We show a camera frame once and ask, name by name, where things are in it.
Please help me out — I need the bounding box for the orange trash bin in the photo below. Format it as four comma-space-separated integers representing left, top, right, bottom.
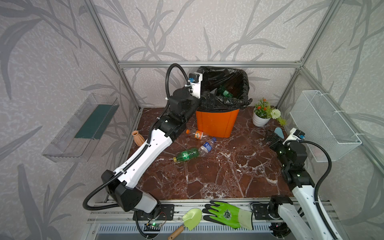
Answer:
196, 110, 240, 138

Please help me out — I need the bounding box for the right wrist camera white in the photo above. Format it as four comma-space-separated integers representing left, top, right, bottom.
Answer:
283, 128, 305, 146

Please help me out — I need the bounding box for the small green soda bottle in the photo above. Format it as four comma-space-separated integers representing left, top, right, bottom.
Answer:
218, 86, 234, 98

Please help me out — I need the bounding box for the blue label bottle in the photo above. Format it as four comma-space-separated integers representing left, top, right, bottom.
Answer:
199, 137, 217, 157

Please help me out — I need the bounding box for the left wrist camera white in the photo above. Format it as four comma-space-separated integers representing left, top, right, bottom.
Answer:
187, 73, 203, 99

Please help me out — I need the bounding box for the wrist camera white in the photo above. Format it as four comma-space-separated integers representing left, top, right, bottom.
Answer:
187, 73, 203, 99
283, 128, 305, 146

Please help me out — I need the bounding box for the light green garden trowel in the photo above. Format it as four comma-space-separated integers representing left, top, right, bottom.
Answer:
168, 208, 203, 240

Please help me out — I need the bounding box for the black bin liner bag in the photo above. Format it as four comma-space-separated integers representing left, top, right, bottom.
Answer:
198, 66, 253, 113

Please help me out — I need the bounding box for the orange cap bottle near bin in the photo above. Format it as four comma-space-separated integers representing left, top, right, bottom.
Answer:
186, 129, 210, 142

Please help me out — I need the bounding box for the light blue garden trowel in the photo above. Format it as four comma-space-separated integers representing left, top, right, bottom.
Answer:
274, 128, 285, 139

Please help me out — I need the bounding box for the clear acrylic wall shelf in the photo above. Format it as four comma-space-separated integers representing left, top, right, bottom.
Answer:
42, 94, 120, 163

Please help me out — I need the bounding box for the small circuit board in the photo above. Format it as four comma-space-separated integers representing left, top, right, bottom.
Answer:
144, 222, 164, 232

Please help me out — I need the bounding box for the white pot with flowers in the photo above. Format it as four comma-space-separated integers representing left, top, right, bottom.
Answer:
253, 98, 287, 127

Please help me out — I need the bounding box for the white wire mesh basket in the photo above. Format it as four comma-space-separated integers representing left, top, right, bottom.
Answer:
290, 90, 362, 162

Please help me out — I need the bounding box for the green work glove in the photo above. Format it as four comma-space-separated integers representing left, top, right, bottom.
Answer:
202, 201, 253, 230

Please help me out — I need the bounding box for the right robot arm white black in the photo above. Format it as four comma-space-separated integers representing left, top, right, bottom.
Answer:
265, 129, 342, 240

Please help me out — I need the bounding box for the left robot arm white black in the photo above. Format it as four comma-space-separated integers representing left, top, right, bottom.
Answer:
102, 87, 201, 214

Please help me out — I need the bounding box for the peach ceramic vase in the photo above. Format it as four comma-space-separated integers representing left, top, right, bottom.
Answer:
132, 131, 146, 147

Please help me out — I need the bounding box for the dark green Sprite bottle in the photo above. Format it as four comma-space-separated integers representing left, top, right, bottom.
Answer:
173, 148, 200, 163

